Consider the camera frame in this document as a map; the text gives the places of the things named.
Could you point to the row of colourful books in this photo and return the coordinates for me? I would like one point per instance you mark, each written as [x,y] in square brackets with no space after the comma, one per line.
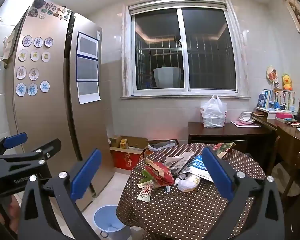
[285,98]

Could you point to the white and orange plastic bag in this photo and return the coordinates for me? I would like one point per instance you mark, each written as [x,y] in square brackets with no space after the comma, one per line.
[188,183]

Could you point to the white sliding window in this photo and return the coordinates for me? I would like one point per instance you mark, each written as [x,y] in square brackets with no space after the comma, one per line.
[182,52]

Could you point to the group of souvenir fridge magnets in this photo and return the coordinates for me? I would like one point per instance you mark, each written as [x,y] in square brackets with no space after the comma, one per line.
[51,7]

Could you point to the gold double-door refrigerator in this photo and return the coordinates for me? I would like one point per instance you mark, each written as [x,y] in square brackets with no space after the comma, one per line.
[52,110]

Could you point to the green wrapper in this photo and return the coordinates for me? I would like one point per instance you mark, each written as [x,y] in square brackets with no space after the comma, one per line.
[145,175]

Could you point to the blue plastic bin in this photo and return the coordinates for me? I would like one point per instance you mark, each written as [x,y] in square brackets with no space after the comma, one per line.
[107,220]

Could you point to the brown wooden desk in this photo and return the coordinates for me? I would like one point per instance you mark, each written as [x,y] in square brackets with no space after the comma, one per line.
[272,122]

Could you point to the yellow carton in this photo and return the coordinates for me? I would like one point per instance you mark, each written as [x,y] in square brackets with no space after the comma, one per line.
[123,143]

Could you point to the person's left hand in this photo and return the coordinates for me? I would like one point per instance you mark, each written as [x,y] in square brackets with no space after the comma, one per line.
[11,207]

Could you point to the white printed sheet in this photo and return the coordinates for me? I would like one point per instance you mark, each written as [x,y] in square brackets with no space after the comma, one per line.
[88,92]

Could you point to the grey plastic bag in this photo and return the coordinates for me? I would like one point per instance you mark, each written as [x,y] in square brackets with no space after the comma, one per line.
[163,145]

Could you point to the printed brown cardboard box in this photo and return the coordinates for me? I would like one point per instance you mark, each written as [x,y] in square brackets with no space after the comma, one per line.
[146,152]

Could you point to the red crumpled wrapper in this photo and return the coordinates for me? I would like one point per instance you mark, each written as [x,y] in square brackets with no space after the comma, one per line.
[160,173]

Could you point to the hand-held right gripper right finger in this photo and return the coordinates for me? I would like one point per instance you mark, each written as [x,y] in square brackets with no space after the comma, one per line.
[218,175]

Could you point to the framed flower picture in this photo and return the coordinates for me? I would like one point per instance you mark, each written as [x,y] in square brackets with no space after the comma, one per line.
[298,12]

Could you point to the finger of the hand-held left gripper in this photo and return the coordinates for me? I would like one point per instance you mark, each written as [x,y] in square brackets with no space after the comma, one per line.
[15,140]
[47,147]

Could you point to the blue-framed printed sheet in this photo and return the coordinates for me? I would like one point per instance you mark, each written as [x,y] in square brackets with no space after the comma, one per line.
[87,43]
[87,68]

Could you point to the group of round character magnets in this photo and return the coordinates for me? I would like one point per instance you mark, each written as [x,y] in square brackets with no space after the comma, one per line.
[27,41]

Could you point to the dark wooden cabinet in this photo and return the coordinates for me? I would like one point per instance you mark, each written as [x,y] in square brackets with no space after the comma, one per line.
[227,135]

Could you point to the blue desk gadget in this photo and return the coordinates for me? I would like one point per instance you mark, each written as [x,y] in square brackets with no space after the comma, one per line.
[275,106]

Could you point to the open brown cardboard box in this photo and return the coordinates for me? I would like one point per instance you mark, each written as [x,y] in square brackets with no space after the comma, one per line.
[135,142]

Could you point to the round decorative hand fan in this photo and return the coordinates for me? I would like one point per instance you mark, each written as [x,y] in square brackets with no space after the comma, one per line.
[272,74]

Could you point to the small red and white packet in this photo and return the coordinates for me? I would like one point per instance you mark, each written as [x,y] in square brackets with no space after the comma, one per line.
[145,193]

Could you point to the red and green paper bag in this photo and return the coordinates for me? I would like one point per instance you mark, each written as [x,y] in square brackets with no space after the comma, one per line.
[223,148]

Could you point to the white bowl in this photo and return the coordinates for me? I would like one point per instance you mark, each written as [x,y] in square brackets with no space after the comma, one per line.
[246,115]

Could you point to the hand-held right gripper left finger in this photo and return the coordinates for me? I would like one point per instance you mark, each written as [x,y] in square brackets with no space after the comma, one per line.
[86,175]

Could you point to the pink box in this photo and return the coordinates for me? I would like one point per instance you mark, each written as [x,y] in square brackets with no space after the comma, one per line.
[284,117]

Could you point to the white plastic shopping bag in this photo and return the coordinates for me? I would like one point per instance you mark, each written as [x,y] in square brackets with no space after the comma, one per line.
[213,112]

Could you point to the yellow plush duck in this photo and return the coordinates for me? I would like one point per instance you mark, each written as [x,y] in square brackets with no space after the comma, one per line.
[287,82]

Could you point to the blue and white box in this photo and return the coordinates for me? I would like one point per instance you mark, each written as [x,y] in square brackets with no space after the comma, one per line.
[198,168]

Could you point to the red cardboard box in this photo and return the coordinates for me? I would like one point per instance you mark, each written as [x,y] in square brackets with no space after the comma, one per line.
[125,161]

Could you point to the grey-white planter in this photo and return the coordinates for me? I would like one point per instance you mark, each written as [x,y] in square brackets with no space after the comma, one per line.
[167,77]

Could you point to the white desk shelf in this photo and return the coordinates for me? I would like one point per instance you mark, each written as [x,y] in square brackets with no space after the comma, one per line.
[270,113]

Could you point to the grey roller blind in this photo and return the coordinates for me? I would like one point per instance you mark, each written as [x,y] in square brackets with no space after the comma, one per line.
[177,5]

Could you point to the wooden chair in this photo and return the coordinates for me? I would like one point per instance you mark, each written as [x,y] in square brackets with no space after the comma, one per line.
[292,150]

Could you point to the crumpled newspaper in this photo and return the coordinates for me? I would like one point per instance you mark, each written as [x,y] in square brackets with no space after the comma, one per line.
[177,162]

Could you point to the pink paper sheet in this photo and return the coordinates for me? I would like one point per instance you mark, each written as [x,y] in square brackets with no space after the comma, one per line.
[236,123]

